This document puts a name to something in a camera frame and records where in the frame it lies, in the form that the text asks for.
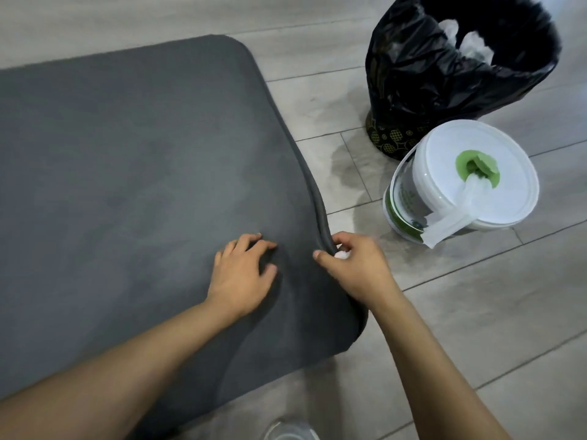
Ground person's right hand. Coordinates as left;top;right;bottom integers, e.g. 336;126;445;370
312;231;405;315

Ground person's left hand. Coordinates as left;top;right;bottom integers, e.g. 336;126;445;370
205;232;279;322

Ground dark grey yoga mat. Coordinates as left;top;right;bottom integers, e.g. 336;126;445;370
0;34;369;440

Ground white wipe tub green spout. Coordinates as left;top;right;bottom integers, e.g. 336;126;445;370
382;119;541;246

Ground person's right forearm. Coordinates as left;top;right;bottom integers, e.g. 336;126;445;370
369;291;514;440

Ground person's left forearm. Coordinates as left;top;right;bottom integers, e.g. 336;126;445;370
0;297;239;440

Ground crumpled used white wipe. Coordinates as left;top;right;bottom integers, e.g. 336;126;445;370
437;18;461;49
458;31;496;66

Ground black trash bag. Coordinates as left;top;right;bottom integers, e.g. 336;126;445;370
364;0;563;133

